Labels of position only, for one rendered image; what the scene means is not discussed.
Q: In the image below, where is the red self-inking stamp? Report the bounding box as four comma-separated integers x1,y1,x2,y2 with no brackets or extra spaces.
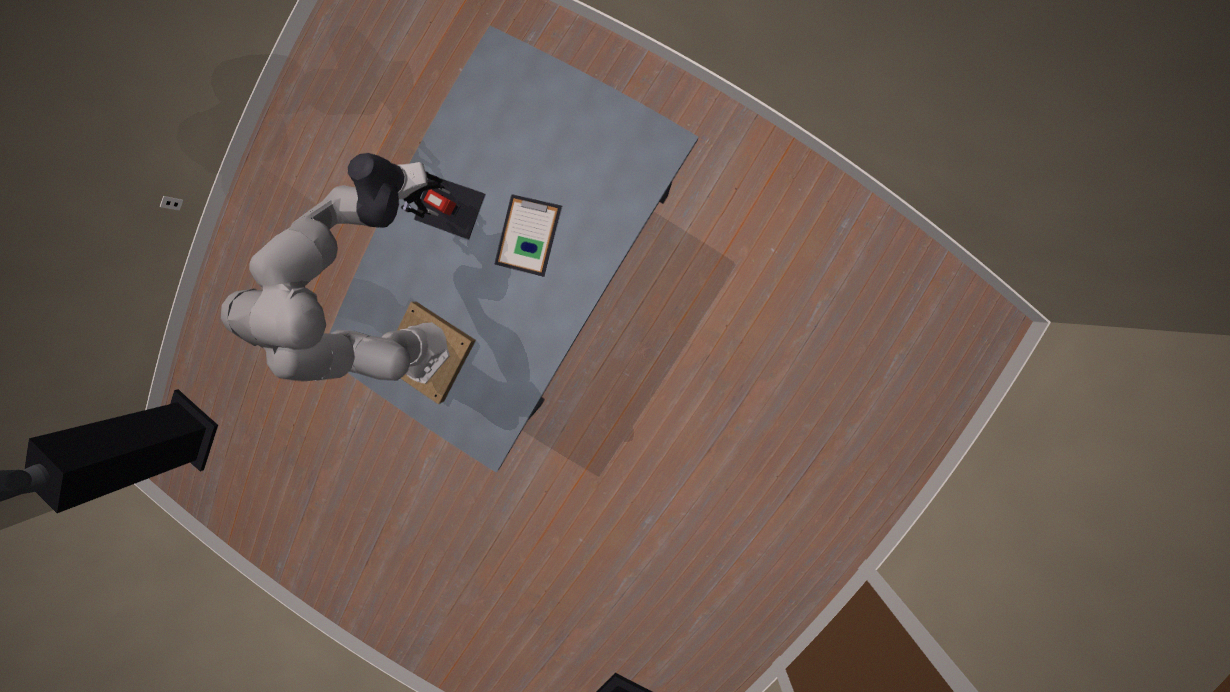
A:
424,191,460,218

